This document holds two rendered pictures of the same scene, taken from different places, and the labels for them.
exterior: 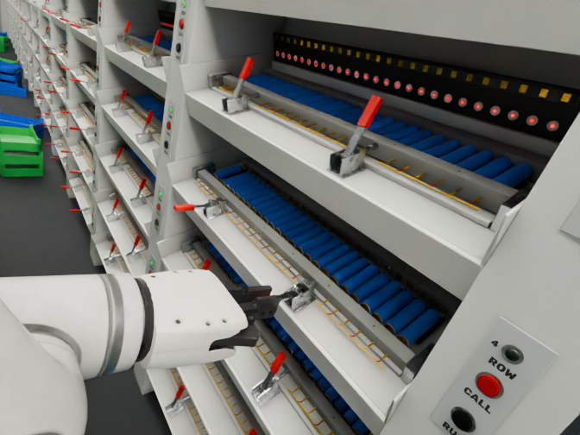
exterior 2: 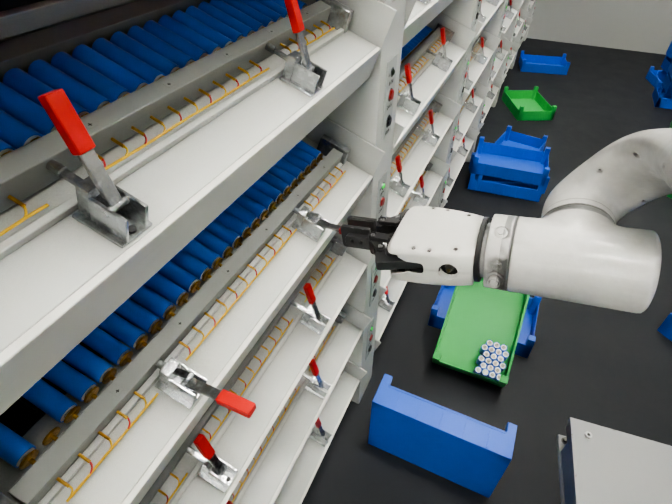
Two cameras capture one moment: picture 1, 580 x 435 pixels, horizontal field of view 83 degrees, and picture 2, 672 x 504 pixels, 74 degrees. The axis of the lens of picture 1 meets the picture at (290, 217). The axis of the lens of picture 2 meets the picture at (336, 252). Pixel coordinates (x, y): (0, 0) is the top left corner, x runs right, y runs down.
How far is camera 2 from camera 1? 67 cm
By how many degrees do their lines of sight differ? 88
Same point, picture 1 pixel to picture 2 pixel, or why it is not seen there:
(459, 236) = (359, 47)
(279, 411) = (323, 307)
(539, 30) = not seen: outside the picture
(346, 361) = (347, 193)
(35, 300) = (565, 221)
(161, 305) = (473, 223)
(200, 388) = (273, 472)
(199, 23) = not seen: outside the picture
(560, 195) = not seen: outside the picture
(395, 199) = (335, 63)
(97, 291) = (524, 220)
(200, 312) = (446, 215)
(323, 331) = (331, 208)
